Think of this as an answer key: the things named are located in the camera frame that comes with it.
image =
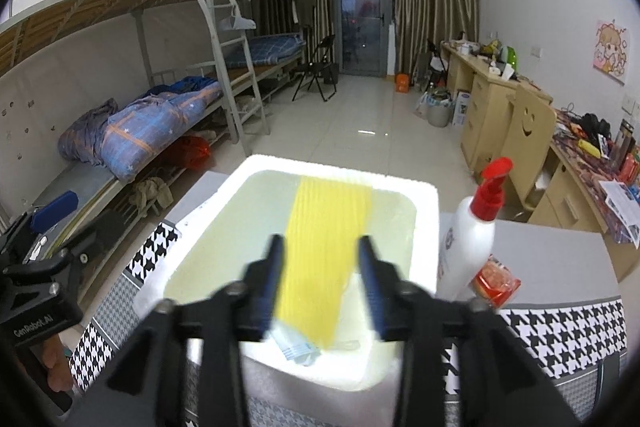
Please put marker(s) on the yellow towel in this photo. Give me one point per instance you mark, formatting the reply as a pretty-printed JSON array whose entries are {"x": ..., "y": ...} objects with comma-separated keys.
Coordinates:
[{"x": 325, "y": 227}]

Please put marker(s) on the red bag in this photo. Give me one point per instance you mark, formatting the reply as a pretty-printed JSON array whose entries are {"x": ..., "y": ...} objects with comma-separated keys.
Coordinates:
[{"x": 195, "y": 152}]

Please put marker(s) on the wooden chair smiley cutout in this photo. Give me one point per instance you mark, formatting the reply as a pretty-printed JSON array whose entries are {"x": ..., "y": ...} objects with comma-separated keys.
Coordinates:
[{"x": 527, "y": 137}]

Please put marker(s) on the white metal ladder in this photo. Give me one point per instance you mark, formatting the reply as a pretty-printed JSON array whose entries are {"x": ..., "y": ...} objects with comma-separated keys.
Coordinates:
[{"x": 240, "y": 52}]

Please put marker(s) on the wooden desk with drawers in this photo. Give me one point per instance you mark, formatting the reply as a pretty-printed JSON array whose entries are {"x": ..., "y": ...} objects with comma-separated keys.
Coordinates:
[{"x": 487, "y": 107}]

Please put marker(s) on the blue plaid quilt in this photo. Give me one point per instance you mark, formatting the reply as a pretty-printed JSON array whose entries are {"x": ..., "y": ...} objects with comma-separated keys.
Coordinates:
[{"x": 145, "y": 122}]

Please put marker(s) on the houndstooth tablecloth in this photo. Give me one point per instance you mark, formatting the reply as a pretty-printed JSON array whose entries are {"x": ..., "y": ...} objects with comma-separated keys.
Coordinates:
[{"x": 550, "y": 267}]

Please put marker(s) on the orange bucket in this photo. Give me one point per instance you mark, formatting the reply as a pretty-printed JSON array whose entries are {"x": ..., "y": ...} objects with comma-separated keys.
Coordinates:
[{"x": 402, "y": 83}]

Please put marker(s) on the white pump bottle red cap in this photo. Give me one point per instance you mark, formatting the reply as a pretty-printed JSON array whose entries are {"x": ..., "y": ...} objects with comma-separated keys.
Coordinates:
[{"x": 467, "y": 242}]

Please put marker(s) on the cartoon wall poster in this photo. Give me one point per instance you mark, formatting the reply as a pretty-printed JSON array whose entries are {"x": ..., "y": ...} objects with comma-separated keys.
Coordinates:
[{"x": 610, "y": 52}]

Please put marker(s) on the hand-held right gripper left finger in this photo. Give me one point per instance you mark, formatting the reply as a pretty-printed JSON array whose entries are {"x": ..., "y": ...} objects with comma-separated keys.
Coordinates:
[{"x": 269, "y": 279}]

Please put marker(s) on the metal bunk bed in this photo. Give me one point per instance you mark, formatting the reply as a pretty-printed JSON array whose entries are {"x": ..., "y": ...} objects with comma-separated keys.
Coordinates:
[
  {"x": 100, "y": 2},
  {"x": 272, "y": 57}
]

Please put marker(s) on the small white blue packet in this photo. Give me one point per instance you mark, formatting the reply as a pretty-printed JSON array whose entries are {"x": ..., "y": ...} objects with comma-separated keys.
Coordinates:
[{"x": 295, "y": 349}]

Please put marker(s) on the white foam box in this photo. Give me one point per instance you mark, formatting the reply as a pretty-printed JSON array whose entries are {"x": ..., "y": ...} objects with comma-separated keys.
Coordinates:
[{"x": 210, "y": 232}]

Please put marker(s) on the grey trash bin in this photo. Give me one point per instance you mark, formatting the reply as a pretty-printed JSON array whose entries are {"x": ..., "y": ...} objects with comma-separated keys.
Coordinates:
[{"x": 439, "y": 112}]

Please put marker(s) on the blue checked mattress cover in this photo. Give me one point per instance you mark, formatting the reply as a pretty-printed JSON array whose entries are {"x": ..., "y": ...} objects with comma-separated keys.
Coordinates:
[{"x": 270, "y": 48}]

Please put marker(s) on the cluttered wooden desk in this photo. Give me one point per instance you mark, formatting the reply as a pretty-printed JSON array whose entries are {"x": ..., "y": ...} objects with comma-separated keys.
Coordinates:
[{"x": 580, "y": 202}]

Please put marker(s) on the black folding chair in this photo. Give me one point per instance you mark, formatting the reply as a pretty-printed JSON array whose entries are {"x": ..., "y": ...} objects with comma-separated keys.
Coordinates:
[{"x": 320, "y": 69}]

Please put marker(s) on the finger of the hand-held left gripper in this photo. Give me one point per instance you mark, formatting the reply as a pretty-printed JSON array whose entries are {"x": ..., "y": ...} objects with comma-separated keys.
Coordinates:
[{"x": 52, "y": 208}]

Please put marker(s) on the olive cloth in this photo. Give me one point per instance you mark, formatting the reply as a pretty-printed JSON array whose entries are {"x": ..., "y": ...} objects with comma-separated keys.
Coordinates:
[{"x": 150, "y": 194}]

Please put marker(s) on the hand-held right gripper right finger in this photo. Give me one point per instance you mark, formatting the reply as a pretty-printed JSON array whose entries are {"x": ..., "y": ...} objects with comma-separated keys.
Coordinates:
[{"x": 372, "y": 279}]

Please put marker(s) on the white wall switch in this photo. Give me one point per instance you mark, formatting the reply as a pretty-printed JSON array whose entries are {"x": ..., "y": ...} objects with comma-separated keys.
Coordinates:
[{"x": 631, "y": 104}]

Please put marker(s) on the black stand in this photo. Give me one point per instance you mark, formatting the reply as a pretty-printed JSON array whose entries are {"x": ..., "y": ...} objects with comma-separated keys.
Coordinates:
[{"x": 436, "y": 59}]

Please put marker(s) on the dark thermos bottle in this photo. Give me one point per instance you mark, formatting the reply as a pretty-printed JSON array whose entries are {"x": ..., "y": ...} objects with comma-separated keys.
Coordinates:
[{"x": 625, "y": 137}]

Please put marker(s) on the printed papers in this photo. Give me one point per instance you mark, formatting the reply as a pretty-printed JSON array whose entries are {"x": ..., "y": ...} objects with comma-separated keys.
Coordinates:
[{"x": 620, "y": 207}]

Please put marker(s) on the white wall socket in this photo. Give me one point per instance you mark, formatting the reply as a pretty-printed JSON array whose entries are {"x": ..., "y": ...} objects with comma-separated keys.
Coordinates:
[{"x": 536, "y": 52}]

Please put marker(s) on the red snack packet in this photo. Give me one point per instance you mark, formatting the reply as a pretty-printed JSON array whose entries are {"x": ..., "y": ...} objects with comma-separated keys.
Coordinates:
[{"x": 495, "y": 282}]

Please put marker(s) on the yellow banana toy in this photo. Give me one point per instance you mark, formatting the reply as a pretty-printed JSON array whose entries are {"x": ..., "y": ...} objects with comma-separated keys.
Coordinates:
[{"x": 589, "y": 148}]

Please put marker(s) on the person's left hand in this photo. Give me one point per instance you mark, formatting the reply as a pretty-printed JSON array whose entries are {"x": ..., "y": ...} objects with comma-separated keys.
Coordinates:
[{"x": 56, "y": 362}]

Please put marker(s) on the white box blue print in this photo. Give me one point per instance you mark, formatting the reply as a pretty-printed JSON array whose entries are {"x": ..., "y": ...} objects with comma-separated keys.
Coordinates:
[{"x": 462, "y": 108}]

